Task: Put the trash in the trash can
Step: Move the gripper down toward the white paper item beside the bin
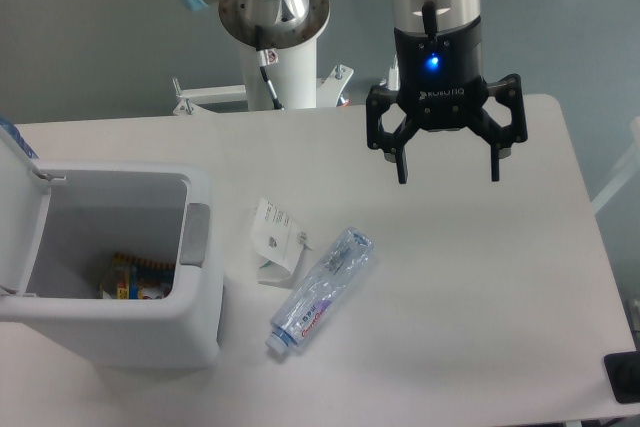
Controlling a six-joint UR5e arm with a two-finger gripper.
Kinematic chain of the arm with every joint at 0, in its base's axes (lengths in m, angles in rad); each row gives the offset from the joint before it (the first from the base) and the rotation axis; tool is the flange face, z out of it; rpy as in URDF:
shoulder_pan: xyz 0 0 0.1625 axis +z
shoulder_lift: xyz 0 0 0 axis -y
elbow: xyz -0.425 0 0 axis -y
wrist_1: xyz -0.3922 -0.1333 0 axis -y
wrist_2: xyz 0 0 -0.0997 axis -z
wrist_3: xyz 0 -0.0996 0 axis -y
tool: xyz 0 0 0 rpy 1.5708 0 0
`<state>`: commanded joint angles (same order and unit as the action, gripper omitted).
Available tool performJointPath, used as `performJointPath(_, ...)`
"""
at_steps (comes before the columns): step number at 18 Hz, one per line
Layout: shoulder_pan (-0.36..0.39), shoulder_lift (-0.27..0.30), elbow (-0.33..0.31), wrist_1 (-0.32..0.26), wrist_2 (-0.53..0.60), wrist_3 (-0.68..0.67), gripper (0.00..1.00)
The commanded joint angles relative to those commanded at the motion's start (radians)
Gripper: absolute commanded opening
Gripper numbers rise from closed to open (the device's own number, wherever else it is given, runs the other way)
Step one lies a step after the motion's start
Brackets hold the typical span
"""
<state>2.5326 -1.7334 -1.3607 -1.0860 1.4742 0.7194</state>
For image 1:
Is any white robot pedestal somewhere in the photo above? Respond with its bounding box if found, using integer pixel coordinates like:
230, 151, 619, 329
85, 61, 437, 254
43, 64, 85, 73
173, 0, 354, 116

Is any white paper receipt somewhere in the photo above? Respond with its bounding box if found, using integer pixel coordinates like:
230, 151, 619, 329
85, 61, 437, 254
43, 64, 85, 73
250, 197, 313, 288

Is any clear plastic water bottle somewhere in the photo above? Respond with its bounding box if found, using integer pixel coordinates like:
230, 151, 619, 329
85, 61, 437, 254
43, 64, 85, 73
265, 227, 374, 357

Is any black clamp at table edge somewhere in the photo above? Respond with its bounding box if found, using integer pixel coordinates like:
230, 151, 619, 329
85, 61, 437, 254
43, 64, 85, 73
604, 351, 639, 404

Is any colourful snack wrapper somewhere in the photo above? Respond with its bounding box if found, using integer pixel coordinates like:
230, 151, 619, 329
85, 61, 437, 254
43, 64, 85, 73
98, 252, 176, 300

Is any white frame bar right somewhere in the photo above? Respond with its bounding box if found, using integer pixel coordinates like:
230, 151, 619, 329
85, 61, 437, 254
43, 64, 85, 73
591, 117, 639, 214

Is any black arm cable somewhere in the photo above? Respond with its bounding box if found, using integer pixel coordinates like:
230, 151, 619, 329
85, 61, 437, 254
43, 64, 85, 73
238, 0, 287, 112

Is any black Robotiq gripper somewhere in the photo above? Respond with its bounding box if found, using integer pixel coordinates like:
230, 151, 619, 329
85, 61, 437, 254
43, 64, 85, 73
365, 26, 530, 185

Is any white levelling foot bracket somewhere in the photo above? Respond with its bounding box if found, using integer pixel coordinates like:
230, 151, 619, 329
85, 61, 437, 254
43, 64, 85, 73
379, 56, 400, 92

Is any white trash can lid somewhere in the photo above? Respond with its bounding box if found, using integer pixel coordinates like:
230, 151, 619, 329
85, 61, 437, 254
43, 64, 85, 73
1, 129, 65, 295

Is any white trash can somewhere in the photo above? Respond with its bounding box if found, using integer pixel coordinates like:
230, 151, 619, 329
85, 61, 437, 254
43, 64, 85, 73
1, 162, 224, 369

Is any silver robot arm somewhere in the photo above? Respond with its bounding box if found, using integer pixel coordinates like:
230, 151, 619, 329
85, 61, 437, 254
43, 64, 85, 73
181, 0, 528, 183

